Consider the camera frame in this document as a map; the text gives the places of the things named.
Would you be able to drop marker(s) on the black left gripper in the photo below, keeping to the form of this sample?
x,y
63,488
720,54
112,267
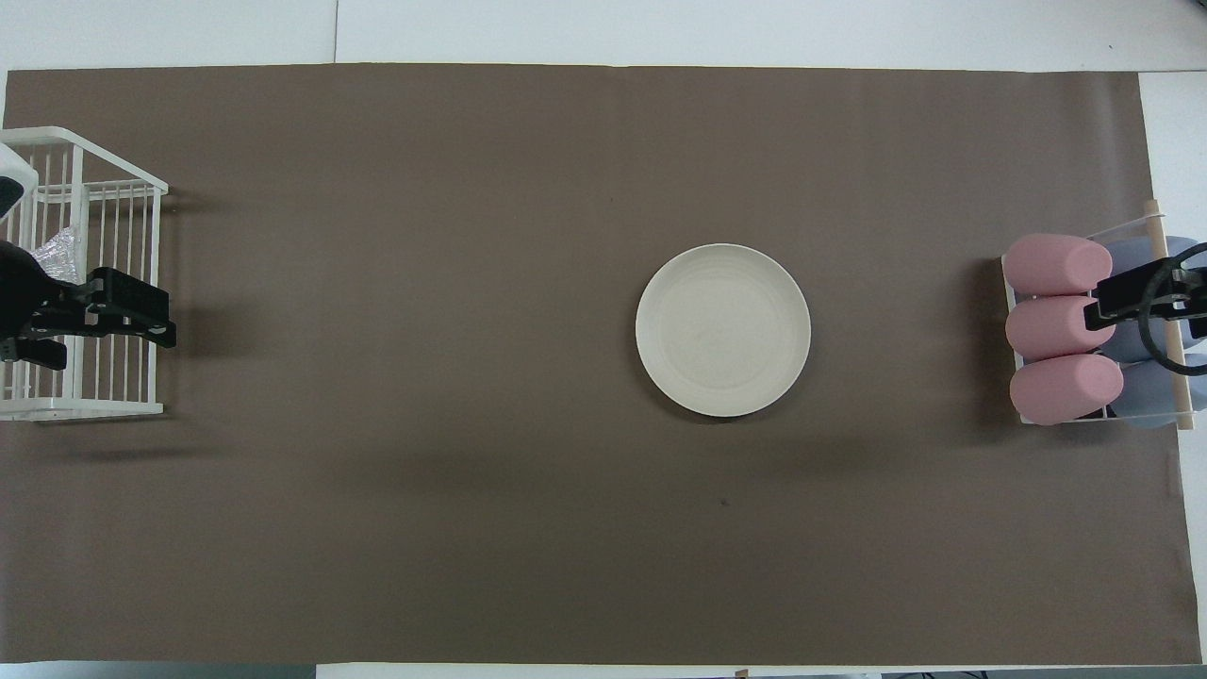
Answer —
x,y
123,297

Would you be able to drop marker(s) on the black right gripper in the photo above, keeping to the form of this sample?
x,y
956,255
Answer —
x,y
1160,290

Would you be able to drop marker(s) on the clear plastic wrapper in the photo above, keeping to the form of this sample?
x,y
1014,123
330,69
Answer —
x,y
58,255

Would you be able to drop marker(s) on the cream round plate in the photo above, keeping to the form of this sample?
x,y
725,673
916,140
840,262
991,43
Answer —
x,y
723,330

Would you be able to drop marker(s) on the blue plastic cup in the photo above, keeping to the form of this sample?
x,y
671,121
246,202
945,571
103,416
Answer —
x,y
1146,391
1127,344
1132,255

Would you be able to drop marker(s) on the pink plastic cup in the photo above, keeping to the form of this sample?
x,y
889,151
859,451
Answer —
x,y
1056,264
1051,330
1064,389

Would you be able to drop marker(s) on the brown table mat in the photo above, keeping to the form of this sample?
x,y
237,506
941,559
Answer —
x,y
471,283

